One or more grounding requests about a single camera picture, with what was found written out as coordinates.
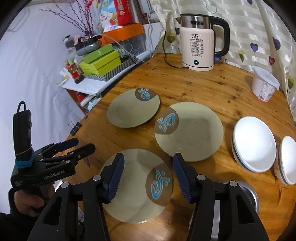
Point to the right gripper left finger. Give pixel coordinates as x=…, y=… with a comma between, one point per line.
x=75, y=212

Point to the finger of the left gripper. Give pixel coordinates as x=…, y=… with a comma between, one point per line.
x=71, y=154
x=52, y=149

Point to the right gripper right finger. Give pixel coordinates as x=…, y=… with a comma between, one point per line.
x=222, y=210

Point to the stainless steel bowl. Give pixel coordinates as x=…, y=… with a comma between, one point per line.
x=251, y=196

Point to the large white blue-striped bowl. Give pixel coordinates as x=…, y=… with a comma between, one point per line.
x=253, y=145

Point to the beige fish plate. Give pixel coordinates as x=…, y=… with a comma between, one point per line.
x=144, y=190
x=189, y=128

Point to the small white blue-striped bowl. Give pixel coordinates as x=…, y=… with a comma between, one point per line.
x=284, y=166

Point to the person's left hand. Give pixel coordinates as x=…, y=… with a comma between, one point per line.
x=24, y=203

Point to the black binder clip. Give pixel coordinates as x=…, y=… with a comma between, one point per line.
x=74, y=127

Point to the white shelf board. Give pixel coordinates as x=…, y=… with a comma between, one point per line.
x=96, y=87

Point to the lime green gift box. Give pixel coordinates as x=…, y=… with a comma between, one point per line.
x=102, y=65

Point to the grey handheld device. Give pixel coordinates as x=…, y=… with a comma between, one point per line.
x=86, y=45

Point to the chevron pattern tray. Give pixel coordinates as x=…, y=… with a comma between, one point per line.
x=130, y=61

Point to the green gift box top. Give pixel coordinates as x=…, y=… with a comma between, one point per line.
x=90, y=57

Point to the orange lid storage box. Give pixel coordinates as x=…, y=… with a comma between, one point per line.
x=128, y=39

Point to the purple dried branches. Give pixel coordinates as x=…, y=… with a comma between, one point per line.
x=76, y=13

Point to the white plastic tub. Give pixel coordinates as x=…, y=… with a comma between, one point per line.
x=264, y=84

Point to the red snack bag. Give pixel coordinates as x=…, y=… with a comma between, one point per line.
x=124, y=12

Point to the white electric kettle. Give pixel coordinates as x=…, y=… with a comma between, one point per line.
x=198, y=40

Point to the heart pattern curtain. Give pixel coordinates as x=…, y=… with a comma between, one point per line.
x=258, y=37

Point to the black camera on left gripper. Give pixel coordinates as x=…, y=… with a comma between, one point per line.
x=22, y=124

